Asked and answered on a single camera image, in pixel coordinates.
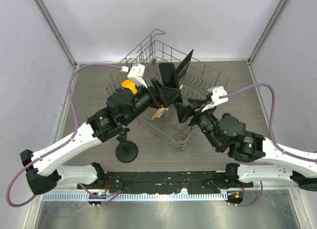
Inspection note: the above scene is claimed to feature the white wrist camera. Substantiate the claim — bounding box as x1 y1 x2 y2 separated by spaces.
202 86 228 112
121 64 148 88

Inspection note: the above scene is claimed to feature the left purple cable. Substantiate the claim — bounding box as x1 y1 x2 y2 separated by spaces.
6 64 123 207

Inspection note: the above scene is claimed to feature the grey wire dish rack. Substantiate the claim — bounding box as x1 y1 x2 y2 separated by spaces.
119 29 230 150

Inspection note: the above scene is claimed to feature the slotted cable duct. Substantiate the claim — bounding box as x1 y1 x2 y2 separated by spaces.
42 190 227 203

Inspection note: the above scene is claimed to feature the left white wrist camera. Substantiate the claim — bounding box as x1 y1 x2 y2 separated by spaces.
121 64 148 88

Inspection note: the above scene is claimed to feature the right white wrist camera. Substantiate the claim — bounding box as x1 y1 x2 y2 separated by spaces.
202 86 228 112

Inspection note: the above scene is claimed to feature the black phone stand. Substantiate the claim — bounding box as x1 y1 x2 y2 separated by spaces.
115 128 138 163

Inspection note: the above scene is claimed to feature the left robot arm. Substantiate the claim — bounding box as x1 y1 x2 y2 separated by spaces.
20 79 182 195

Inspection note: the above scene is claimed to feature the orange bowl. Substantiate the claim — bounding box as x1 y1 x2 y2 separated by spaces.
121 79 138 94

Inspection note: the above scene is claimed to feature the black smartphone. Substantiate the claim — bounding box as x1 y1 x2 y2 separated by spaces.
159 63 180 88

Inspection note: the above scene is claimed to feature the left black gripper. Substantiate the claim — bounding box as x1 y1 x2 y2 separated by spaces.
123 78 180 125

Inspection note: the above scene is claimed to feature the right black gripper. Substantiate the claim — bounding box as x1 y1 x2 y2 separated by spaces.
174 97 222 151

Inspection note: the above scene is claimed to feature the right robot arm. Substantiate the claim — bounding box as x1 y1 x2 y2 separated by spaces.
174 98 317 191

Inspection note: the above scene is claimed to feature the black square plate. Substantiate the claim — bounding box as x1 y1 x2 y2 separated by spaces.
176 49 194 81

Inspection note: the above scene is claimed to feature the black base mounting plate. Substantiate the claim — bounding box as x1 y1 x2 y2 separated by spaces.
84 171 254 194

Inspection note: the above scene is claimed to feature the wooden cutting board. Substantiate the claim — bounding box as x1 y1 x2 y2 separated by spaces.
151 85 183 120

